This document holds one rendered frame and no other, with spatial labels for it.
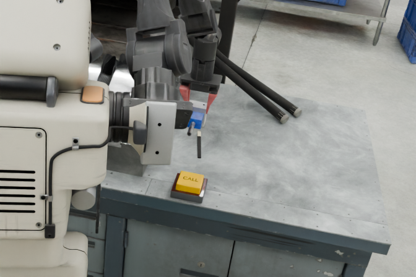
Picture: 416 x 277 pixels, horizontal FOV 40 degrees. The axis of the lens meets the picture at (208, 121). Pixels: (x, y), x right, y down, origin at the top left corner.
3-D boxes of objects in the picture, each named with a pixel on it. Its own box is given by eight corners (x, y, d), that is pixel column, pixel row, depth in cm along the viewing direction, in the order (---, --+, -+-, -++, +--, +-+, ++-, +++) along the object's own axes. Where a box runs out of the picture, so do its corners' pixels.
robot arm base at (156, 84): (119, 106, 91) (194, 110, 93) (121, 62, 94) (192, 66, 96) (117, 126, 99) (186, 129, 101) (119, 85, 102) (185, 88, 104)
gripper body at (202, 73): (183, 75, 148) (186, 48, 145) (221, 81, 147) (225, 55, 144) (178, 85, 142) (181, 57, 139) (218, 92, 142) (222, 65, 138)
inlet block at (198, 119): (197, 144, 141) (200, 126, 139) (177, 141, 142) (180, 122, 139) (205, 120, 153) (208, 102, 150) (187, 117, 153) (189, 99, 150)
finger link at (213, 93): (190, 104, 152) (194, 72, 147) (216, 109, 151) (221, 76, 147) (186, 115, 146) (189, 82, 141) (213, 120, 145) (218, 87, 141)
